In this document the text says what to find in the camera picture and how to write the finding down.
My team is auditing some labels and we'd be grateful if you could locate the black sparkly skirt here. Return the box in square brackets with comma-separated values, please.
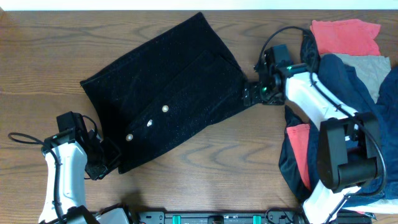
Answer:
[80, 13, 247, 174]

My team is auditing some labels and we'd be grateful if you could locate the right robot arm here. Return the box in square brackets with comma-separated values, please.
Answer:
[243, 54, 386, 223]

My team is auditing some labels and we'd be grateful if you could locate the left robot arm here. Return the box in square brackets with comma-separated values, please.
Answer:
[39, 129, 132, 224]

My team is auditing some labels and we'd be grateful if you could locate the blue denim garment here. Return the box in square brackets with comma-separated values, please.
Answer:
[318, 54, 397, 207]

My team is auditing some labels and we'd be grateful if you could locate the red folded garment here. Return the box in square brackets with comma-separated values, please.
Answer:
[310, 19, 381, 56]

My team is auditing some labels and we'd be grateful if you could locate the grey garment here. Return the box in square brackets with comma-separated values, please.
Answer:
[335, 54, 391, 103]

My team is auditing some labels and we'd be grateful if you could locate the white garment with label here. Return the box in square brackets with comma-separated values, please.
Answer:
[345, 199, 398, 214]

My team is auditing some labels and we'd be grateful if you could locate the black mounting rail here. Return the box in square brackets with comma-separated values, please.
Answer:
[136, 210, 374, 224]

